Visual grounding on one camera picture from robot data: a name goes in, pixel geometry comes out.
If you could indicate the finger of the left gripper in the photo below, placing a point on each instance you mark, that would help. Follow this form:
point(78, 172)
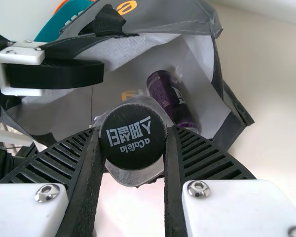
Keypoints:
point(51, 74)

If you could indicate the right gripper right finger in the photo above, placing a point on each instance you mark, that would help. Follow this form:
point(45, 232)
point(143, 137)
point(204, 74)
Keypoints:
point(212, 185)

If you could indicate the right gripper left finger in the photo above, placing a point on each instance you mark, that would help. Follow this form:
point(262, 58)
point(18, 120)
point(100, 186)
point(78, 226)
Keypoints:
point(71, 172)

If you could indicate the purple can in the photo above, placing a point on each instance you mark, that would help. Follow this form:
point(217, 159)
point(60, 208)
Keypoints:
point(172, 103)

